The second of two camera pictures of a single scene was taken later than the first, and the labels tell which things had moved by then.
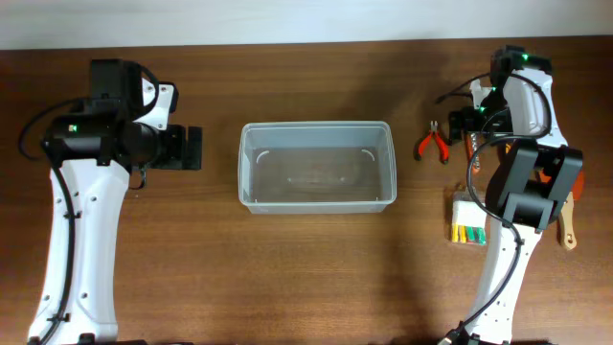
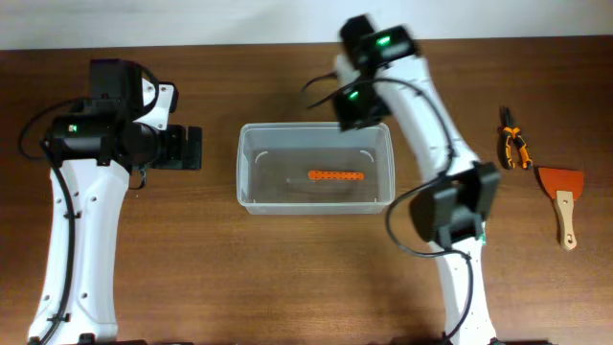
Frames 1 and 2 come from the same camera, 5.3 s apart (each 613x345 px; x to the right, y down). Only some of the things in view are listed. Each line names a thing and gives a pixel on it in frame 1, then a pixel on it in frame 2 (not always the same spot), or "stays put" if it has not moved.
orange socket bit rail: [471, 147] -> [334, 175]
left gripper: [179, 147] stays put
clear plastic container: [316, 168] stays put
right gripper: [460, 125] -> [359, 112]
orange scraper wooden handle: [566, 218] stays put
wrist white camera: [478, 92] -> [346, 74]
